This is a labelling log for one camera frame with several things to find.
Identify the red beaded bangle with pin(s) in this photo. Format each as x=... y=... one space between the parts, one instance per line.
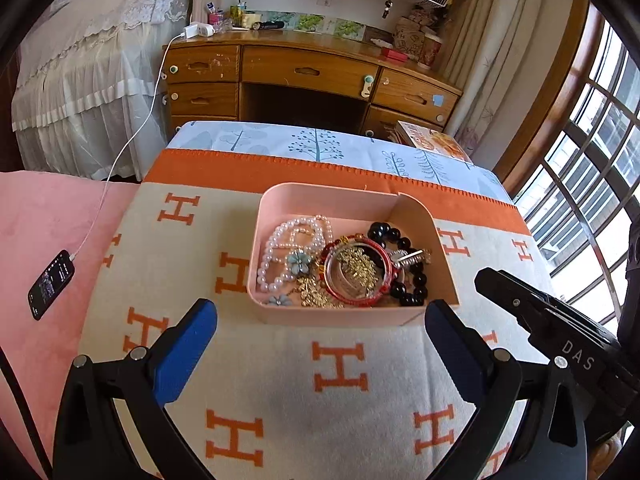
x=395 y=270

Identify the beige floral curtain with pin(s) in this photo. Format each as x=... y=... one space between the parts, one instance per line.
x=495 y=70

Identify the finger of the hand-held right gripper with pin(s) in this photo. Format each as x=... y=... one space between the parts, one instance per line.
x=505 y=295

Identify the wooden desk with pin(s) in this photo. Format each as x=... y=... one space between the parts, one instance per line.
x=310 y=40

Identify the pink plush blanket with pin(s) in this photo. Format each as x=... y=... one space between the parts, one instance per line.
x=50 y=220

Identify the silver hair clip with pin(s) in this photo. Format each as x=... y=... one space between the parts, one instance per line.
x=410 y=258

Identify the red printed paper cup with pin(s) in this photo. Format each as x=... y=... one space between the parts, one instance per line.
x=430 y=52

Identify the beige printed container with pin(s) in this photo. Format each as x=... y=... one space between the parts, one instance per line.
x=407 y=37

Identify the small red box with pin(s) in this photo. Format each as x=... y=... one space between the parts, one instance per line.
x=394 y=54

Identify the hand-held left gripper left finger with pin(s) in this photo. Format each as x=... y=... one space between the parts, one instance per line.
x=185 y=345

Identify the window with metal grille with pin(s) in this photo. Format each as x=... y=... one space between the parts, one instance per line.
x=590 y=160

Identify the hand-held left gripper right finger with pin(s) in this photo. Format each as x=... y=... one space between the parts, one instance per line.
x=450 y=345

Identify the white lace cover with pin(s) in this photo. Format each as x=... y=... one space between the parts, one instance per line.
x=85 y=60

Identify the black flashlight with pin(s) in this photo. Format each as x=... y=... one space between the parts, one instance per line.
x=270 y=25

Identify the white charger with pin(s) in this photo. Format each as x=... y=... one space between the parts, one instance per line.
x=200 y=30

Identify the green leaf picture strip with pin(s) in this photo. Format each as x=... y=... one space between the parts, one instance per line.
x=310 y=22

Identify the light blue tree-print sheet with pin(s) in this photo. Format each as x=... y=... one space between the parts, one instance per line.
x=260 y=137

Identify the wide wooden desk drawer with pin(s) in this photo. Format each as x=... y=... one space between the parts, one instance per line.
x=310 y=67

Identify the orange printed book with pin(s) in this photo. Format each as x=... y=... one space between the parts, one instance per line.
x=435 y=142

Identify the gold filigree hair comb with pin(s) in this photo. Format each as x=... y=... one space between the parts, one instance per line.
x=312 y=292

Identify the hanging keys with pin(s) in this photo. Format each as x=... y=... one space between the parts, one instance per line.
x=387 y=10

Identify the black smartphone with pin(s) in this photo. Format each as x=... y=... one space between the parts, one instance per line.
x=50 y=285

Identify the orange beige patterned blanket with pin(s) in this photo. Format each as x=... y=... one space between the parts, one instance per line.
x=280 y=385

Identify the glass jars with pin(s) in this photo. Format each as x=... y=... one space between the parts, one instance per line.
x=237 y=16

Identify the blue flower hair clip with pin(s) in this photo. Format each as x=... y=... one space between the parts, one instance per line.
x=300 y=261
x=278 y=300

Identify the pink plastic tray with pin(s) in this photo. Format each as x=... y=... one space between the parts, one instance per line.
x=325 y=205

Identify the green white safety latch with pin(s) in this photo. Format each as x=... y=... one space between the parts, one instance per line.
x=368 y=86

